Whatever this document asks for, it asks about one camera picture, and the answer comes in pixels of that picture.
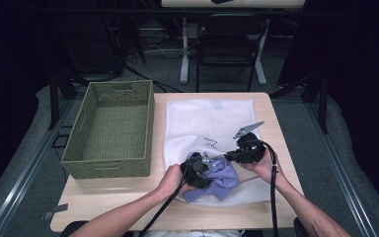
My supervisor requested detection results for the person's right hand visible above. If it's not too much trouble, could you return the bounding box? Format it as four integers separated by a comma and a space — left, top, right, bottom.
241, 148, 290, 186

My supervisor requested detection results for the white mesh laundry bag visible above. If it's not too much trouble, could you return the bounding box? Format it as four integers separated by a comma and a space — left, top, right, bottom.
163, 98, 272, 207

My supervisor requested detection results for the person's white shirt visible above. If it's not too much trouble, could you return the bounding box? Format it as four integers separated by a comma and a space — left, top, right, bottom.
141, 230, 245, 237

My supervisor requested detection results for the black floor bracket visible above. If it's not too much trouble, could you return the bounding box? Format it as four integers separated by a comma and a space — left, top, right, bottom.
49, 124, 74, 150

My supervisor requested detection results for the white desk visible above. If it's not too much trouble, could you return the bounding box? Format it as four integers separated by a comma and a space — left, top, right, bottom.
161, 0, 306, 86

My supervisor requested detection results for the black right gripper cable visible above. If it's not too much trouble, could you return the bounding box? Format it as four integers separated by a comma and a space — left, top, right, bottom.
250, 139, 280, 237

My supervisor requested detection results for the black metal stand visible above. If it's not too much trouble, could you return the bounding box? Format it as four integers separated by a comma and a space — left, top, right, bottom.
47, 69, 80, 131
269, 69, 330, 134

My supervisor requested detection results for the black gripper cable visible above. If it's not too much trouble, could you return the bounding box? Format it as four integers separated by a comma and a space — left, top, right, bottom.
137, 164, 192, 237
250, 139, 280, 237

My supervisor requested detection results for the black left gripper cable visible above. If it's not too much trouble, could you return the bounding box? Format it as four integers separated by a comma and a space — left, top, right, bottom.
137, 164, 192, 237

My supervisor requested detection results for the grey tape strip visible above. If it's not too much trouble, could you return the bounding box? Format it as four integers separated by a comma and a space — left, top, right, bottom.
42, 202, 69, 221

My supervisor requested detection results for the black chair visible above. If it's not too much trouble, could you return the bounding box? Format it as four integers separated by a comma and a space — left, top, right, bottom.
195, 13, 269, 93

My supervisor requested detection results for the purple cloth garment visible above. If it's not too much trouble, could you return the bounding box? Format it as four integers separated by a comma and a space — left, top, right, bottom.
183, 151, 241, 203

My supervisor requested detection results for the metal floor rail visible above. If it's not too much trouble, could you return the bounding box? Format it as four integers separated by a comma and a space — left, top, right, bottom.
0, 98, 77, 237
304, 98, 379, 237

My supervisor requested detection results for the person's left hand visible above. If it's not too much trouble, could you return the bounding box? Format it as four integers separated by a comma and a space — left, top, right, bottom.
157, 163, 195, 202

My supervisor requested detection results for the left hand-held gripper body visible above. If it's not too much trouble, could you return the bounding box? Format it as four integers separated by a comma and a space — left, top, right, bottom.
180, 151, 217, 190

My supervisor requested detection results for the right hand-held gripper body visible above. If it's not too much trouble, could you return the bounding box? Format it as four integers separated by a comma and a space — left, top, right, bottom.
231, 120, 268, 165

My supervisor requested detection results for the green woven basket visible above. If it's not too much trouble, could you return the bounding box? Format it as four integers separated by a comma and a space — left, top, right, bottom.
60, 79, 156, 181

